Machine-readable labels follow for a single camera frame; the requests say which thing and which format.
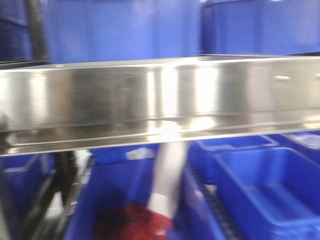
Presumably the blue bin lower right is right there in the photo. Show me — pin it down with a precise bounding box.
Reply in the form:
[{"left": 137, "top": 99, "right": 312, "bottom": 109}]
[{"left": 177, "top": 132, "right": 320, "bottom": 240}]

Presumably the large blue bin left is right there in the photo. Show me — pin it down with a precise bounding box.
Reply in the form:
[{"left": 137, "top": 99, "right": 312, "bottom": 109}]
[{"left": 40, "top": 0, "right": 201, "bottom": 64}]

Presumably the large blue bin right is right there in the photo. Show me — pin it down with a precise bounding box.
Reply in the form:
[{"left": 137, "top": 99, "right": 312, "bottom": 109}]
[{"left": 201, "top": 0, "right": 320, "bottom": 55}]

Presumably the blue bin with red parts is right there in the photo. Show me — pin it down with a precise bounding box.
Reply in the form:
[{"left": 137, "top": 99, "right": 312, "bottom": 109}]
[{"left": 62, "top": 142, "right": 188, "bottom": 240}]

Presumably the large blue bin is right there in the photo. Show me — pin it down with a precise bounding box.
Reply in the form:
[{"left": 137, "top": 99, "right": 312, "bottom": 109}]
[
  {"left": 201, "top": 0, "right": 320, "bottom": 55},
  {"left": 40, "top": 0, "right": 201, "bottom": 64}
]

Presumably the stainless steel shelf rail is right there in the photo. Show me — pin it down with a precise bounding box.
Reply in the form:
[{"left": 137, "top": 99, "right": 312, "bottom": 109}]
[{"left": 0, "top": 55, "right": 320, "bottom": 156}]

